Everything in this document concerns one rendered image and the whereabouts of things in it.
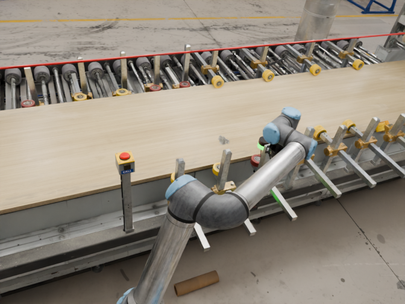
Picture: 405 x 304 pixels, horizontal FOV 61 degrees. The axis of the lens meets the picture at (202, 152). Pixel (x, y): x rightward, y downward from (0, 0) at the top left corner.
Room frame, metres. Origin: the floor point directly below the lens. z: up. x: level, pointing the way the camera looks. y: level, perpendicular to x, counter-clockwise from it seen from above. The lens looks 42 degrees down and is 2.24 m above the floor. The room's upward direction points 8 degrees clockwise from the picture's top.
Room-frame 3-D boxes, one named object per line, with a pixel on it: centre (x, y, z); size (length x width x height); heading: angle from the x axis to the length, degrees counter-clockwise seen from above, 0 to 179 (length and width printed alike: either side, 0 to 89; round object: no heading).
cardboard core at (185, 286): (1.14, -0.09, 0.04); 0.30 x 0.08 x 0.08; 118
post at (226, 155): (1.28, -0.12, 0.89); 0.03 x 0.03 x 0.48; 28
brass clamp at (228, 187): (1.29, -0.14, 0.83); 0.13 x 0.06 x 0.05; 118
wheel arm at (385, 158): (1.72, -1.07, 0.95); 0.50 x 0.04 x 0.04; 28
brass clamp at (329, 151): (1.65, -0.80, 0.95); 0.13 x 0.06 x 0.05; 118
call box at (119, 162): (1.04, 0.33, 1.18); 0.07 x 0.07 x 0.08; 28
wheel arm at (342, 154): (1.60, -0.85, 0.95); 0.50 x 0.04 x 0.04; 28
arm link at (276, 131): (1.23, -0.32, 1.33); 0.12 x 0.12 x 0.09; 55
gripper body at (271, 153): (1.33, -0.37, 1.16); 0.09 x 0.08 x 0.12; 119
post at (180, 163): (1.16, 0.10, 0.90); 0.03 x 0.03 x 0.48; 28
